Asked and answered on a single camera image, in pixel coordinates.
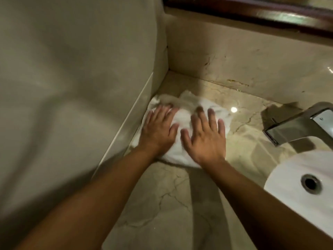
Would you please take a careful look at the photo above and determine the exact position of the person's right hand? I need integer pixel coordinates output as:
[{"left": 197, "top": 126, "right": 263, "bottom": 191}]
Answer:
[{"left": 180, "top": 107, "right": 226, "bottom": 165}]

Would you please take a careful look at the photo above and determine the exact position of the person's left hand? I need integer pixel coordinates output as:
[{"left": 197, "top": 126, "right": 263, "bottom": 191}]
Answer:
[{"left": 138, "top": 104, "right": 180, "bottom": 157}]

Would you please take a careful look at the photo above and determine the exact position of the white towel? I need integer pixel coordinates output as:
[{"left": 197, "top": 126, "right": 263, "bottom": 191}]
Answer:
[{"left": 129, "top": 93, "right": 232, "bottom": 168}]

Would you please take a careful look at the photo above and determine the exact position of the person's right forearm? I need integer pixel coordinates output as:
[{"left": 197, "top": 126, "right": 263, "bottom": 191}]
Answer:
[{"left": 203, "top": 157, "right": 333, "bottom": 250}]

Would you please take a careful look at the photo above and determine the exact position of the person's left forearm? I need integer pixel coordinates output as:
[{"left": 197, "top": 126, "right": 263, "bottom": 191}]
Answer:
[{"left": 14, "top": 146, "right": 160, "bottom": 250}]

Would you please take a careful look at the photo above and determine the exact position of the chrome faucet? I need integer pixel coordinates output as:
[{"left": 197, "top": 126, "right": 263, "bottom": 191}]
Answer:
[{"left": 263, "top": 102, "right": 333, "bottom": 151}]

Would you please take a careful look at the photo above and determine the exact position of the white sink basin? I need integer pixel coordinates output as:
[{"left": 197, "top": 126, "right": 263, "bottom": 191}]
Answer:
[{"left": 264, "top": 150, "right": 333, "bottom": 238}]

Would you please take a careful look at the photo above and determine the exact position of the chrome sink drain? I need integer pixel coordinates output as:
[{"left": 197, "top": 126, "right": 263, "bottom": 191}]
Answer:
[{"left": 301, "top": 174, "right": 322, "bottom": 195}]

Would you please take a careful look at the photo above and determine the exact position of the dark wooden mirror frame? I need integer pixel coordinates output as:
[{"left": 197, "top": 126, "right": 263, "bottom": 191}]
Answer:
[{"left": 162, "top": 0, "right": 333, "bottom": 33}]

